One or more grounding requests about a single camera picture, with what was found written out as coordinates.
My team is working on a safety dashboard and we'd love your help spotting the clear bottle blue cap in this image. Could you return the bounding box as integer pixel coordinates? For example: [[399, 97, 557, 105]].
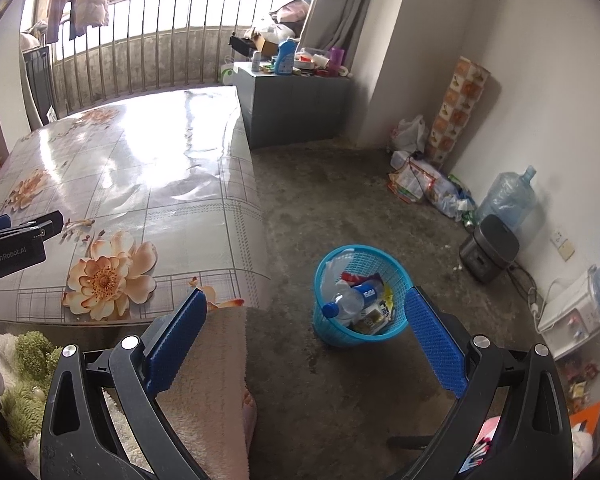
[[322, 280, 384, 324]]

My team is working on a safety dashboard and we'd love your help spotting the blue mesh trash basket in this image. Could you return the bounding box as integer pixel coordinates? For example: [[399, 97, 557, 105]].
[[312, 245, 413, 348]]

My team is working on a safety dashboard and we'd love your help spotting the floor trash packaging pile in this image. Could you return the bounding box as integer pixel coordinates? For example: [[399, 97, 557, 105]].
[[388, 151, 477, 226]]

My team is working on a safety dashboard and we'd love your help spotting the white water dispenser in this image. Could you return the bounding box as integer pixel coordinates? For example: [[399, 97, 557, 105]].
[[538, 266, 600, 360]]

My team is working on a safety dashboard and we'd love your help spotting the pink fluffy blanket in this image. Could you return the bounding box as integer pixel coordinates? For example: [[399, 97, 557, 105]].
[[157, 307, 256, 479]]

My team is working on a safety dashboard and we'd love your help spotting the black rice cooker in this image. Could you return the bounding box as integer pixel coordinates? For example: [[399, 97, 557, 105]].
[[460, 214, 520, 284]]

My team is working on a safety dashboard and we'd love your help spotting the metal balcony railing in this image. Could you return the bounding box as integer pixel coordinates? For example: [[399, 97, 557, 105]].
[[50, 0, 285, 116]]

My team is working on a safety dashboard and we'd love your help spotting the white green paper bag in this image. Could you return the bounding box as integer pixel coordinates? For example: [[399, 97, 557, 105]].
[[219, 62, 235, 86]]

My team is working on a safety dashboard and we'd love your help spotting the large blue water jug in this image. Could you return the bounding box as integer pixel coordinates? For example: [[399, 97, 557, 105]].
[[475, 166, 536, 231]]

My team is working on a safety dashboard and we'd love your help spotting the grey cabinet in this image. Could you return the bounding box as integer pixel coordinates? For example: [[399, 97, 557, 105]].
[[233, 62, 352, 150]]

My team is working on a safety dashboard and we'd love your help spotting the cardboard box with clutter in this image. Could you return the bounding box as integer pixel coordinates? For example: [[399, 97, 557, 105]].
[[228, 0, 310, 58]]

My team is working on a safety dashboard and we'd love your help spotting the blue detergent bottle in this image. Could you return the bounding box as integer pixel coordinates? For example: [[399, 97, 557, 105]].
[[274, 38, 298, 76]]

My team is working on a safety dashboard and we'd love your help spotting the white plastic bag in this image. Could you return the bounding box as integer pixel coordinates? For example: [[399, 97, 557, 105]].
[[389, 115, 429, 154]]

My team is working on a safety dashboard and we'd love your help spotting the purple cup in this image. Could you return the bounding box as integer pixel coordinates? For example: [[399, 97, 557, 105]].
[[327, 47, 346, 75]]

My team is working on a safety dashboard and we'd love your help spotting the tall patterned box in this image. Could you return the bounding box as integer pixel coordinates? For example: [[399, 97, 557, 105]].
[[425, 56, 490, 168]]

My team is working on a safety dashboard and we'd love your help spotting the beige curtain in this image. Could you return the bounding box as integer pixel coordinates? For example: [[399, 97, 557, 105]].
[[299, 0, 370, 64]]

